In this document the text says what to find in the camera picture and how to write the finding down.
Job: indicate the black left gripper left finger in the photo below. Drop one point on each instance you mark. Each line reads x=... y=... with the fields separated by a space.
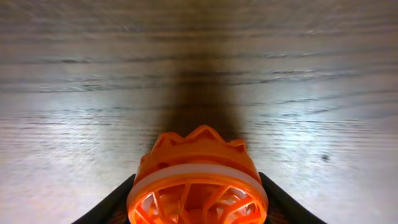
x=102 y=211

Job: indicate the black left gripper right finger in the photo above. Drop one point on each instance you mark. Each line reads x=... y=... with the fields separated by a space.
x=288 y=206

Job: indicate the orange round lattice toy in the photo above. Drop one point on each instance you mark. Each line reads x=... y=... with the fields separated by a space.
x=199 y=178

